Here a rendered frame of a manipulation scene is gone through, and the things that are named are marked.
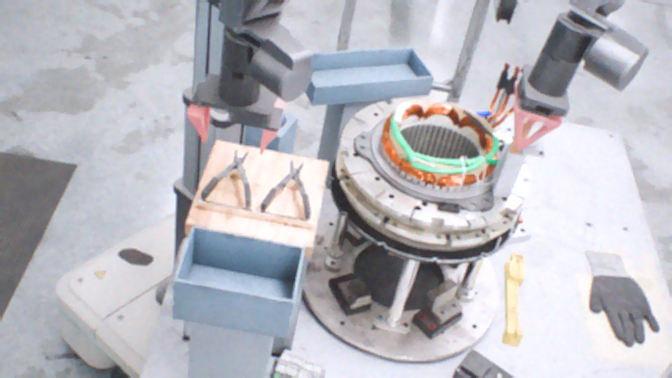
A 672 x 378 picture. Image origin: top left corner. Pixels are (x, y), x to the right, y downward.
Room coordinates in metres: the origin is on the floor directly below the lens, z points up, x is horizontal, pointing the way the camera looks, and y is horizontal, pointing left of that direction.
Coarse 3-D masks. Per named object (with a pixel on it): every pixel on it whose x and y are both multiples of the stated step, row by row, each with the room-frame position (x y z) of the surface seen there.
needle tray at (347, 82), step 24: (384, 48) 1.39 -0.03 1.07; (408, 48) 1.41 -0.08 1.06; (336, 72) 1.33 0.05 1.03; (360, 72) 1.35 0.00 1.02; (384, 72) 1.37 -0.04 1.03; (408, 72) 1.39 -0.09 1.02; (312, 96) 1.22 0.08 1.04; (336, 96) 1.23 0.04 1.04; (360, 96) 1.26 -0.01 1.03; (384, 96) 1.28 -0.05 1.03; (408, 96) 1.31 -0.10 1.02; (336, 120) 1.28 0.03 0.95; (336, 144) 1.26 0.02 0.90
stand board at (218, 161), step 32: (224, 160) 0.96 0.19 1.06; (256, 160) 0.98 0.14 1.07; (288, 160) 0.99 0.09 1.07; (320, 160) 1.01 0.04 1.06; (224, 192) 0.89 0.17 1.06; (256, 192) 0.90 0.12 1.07; (288, 192) 0.92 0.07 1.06; (320, 192) 0.93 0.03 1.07; (192, 224) 0.81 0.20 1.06; (224, 224) 0.82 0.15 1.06; (256, 224) 0.84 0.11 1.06; (288, 224) 0.85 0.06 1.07
